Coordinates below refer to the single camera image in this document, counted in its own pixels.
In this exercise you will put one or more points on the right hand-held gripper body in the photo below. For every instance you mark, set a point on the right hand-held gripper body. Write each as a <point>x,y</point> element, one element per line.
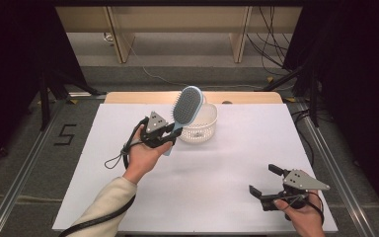
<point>302,181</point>

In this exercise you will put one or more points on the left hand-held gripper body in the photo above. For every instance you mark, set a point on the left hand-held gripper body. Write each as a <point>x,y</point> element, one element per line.
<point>156,123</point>

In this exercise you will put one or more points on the white plastic basket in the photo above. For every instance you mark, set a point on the white plastic basket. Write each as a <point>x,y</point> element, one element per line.
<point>201,131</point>

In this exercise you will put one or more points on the light blue hairbrush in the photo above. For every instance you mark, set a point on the light blue hairbrush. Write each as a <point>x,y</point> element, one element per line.
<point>187,105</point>

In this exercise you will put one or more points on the person's right hand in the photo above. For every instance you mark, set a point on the person's right hand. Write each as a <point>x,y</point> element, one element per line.
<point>307,220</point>

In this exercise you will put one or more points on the person's left hand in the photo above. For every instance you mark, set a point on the person's left hand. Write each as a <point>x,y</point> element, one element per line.
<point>141,161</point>

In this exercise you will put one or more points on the dark round table grommet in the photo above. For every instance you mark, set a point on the dark round table grommet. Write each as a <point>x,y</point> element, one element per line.
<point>227,102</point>

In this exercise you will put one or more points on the white table mat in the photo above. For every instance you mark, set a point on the white table mat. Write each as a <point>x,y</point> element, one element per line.
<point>194,204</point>

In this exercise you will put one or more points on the yellow floor tape piece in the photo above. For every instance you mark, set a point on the yellow floor tape piece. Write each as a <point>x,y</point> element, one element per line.
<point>73,101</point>
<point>290,99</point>
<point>270,79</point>

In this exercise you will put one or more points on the black tripod stand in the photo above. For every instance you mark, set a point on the black tripod stand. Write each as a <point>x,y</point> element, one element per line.
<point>45,105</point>
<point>314,105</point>

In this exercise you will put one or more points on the white flat strip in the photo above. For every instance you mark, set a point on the white flat strip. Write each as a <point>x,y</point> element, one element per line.
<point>79,94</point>

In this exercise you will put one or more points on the beige wooden desk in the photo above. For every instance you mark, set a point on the beige wooden desk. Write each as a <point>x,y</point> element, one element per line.
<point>177,18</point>

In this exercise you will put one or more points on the black curtain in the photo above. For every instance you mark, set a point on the black curtain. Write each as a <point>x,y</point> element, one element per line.
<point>358,82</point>
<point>13,65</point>

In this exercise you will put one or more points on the metal floor rail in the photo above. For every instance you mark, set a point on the metal floor rail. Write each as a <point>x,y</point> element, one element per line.
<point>334,171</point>
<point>24,171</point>

